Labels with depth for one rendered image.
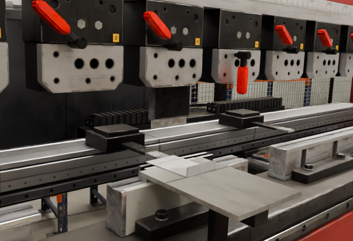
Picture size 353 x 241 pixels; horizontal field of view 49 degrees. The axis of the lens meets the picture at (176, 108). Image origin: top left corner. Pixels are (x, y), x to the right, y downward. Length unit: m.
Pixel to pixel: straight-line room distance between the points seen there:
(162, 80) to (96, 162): 0.36
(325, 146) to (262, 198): 0.70
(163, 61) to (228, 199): 0.29
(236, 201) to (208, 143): 0.63
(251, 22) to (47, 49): 0.51
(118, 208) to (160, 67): 0.29
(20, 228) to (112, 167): 0.42
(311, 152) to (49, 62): 0.90
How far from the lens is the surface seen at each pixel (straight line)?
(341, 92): 8.62
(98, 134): 1.03
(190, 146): 1.24
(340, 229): 1.31
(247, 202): 0.69
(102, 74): 0.69
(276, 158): 1.21
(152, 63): 0.75
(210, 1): 0.86
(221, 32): 0.88
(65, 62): 0.66
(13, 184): 0.97
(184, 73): 0.81
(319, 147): 1.35
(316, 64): 1.22
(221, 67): 0.88
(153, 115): 0.82
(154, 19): 0.71
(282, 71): 1.07
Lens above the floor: 1.26
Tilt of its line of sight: 9 degrees down
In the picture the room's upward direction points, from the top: 2 degrees clockwise
